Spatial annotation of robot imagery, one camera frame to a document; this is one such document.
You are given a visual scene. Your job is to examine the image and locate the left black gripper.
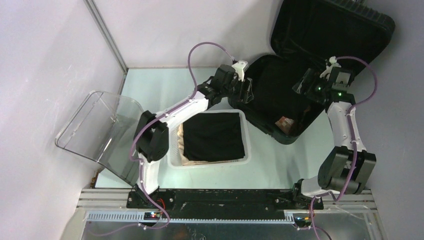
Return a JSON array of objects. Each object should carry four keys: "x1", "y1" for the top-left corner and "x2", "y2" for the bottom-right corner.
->
[{"x1": 221, "y1": 74, "x2": 254, "y2": 104}]

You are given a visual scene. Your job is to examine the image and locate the black ribbed hard-shell suitcase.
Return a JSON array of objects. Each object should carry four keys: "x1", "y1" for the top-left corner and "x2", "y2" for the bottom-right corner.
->
[{"x1": 229, "y1": 0, "x2": 396, "y2": 145}]

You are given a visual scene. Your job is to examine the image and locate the black garment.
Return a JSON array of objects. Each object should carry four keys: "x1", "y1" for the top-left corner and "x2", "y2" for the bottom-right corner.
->
[
  {"x1": 253, "y1": 64, "x2": 309, "y2": 119},
  {"x1": 181, "y1": 112, "x2": 246, "y2": 162}
]

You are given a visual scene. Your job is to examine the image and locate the beige cloth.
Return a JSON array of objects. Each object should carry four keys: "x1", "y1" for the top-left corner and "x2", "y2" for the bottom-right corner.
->
[{"x1": 176, "y1": 124, "x2": 238, "y2": 167}]

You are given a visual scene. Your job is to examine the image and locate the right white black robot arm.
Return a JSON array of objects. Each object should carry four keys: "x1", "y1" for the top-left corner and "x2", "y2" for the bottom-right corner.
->
[{"x1": 290, "y1": 67, "x2": 377, "y2": 209}]

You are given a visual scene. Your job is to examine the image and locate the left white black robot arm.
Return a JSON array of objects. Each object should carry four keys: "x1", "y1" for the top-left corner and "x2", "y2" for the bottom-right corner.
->
[{"x1": 129, "y1": 60, "x2": 249, "y2": 208}]

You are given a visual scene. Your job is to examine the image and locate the clear acrylic bin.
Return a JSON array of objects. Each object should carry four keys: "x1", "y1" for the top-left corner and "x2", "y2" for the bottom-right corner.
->
[{"x1": 55, "y1": 90, "x2": 144, "y2": 187}]

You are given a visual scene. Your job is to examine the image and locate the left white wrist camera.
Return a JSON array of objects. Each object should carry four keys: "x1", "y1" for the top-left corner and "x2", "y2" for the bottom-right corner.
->
[{"x1": 231, "y1": 60, "x2": 249, "y2": 82}]

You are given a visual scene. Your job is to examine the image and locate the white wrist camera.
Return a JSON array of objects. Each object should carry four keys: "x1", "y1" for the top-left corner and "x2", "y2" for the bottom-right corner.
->
[
  {"x1": 319, "y1": 56, "x2": 342, "y2": 80},
  {"x1": 231, "y1": 60, "x2": 249, "y2": 82}
]

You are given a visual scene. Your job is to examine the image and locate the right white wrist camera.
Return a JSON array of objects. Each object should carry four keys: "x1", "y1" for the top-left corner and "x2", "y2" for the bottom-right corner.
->
[{"x1": 319, "y1": 56, "x2": 342, "y2": 80}]

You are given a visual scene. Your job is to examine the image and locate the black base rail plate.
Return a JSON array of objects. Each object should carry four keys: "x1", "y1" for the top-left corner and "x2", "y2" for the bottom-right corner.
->
[{"x1": 126, "y1": 188, "x2": 324, "y2": 220}]

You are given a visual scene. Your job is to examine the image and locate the aluminium frame rail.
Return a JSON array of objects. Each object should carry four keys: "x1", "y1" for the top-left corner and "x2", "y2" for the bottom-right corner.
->
[{"x1": 77, "y1": 187, "x2": 377, "y2": 224}]

